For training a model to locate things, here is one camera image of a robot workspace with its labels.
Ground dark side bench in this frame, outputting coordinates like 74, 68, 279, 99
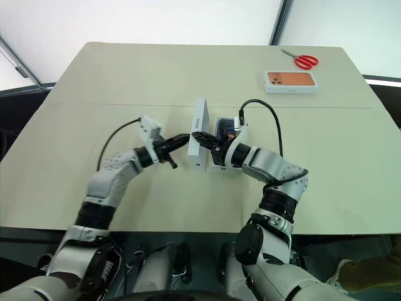
362, 73, 401, 130
0, 81, 56, 132

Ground black sneaker white laces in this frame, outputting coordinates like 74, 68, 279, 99
93, 240, 127, 290

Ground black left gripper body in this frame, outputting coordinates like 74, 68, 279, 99
152, 137, 179, 171

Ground red-handled scissors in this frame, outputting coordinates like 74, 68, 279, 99
279, 48, 320, 71

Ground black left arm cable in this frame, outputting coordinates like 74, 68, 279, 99
97, 117, 142, 172

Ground white phone box lid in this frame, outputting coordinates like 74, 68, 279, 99
187, 97, 211, 173

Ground dark blue smartphone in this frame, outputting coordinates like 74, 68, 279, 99
218, 119, 235, 140

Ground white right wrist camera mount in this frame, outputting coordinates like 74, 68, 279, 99
225, 117, 249, 167

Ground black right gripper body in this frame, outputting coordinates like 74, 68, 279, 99
210, 134, 236, 167

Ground white phone box base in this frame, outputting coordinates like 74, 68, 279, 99
210, 116, 249, 173

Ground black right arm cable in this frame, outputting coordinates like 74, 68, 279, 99
238, 98, 310, 189

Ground person in brown clothing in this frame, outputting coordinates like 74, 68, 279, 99
325, 244, 401, 295

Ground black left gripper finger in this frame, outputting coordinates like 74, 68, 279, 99
169, 137, 190, 152
169, 133, 191, 145

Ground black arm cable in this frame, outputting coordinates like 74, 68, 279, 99
97, 117, 142, 172
238, 98, 310, 189

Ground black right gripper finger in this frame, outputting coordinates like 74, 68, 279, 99
191, 131, 221, 151

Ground sealed orange-print phone box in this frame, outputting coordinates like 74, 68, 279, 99
261, 70, 321, 95

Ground dark window frame bar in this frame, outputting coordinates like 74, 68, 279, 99
268, 0, 294, 46

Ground grey window frame bar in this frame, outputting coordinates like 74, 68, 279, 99
0, 34, 44, 86

